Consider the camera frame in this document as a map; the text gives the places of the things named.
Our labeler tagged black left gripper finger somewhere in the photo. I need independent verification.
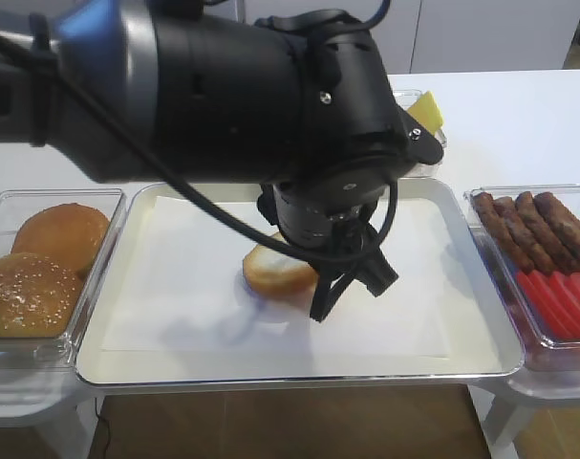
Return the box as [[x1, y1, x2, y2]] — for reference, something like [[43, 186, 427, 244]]
[[310, 268, 353, 321]]

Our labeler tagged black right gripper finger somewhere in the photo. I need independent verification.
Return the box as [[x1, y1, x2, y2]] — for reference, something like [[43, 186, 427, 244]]
[[355, 249, 398, 295]]

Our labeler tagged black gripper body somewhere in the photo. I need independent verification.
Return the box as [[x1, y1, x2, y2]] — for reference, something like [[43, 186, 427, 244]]
[[257, 185, 378, 259]]

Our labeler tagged plain bottom bun half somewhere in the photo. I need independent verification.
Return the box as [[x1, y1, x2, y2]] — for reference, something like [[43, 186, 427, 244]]
[[243, 244, 318, 299]]

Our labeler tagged black blue robot arm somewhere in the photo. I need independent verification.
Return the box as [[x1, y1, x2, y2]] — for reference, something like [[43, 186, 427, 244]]
[[0, 1, 443, 321]]

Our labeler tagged clear lettuce cheese container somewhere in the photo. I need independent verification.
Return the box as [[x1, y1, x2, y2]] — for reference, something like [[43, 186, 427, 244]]
[[388, 87, 449, 180]]

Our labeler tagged yellow cheese slices stack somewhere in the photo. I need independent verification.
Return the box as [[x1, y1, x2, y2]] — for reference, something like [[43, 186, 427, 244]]
[[407, 91, 444, 134]]

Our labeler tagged brown meat patty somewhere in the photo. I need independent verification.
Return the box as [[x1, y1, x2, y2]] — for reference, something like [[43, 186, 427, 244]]
[[472, 192, 535, 273], [534, 191, 580, 261], [494, 197, 557, 274], [515, 191, 580, 275]]

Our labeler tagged silver metal baking tray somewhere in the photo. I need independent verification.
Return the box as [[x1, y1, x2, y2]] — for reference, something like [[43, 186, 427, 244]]
[[75, 178, 525, 391]]

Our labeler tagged white parchment paper sheet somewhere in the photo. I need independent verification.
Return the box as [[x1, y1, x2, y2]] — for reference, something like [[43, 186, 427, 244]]
[[104, 197, 462, 358]]

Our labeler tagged clear patty tomato container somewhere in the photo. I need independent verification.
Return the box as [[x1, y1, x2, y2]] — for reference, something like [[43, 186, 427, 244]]
[[465, 186, 580, 371]]

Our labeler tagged red tomato slices row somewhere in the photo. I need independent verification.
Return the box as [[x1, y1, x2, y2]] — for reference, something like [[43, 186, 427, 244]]
[[515, 271, 580, 343]]

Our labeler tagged brown plain bun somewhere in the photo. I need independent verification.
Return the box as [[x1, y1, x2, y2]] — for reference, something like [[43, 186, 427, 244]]
[[11, 203, 110, 280]]

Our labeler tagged sesame seed top bun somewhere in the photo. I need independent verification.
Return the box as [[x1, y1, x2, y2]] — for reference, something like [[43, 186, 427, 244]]
[[0, 252, 83, 339]]

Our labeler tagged clear bun container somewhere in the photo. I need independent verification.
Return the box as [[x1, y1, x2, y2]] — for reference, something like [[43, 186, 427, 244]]
[[0, 188, 126, 370]]

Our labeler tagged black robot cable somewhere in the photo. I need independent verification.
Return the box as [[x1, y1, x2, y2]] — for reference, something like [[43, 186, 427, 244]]
[[0, 23, 398, 263]]

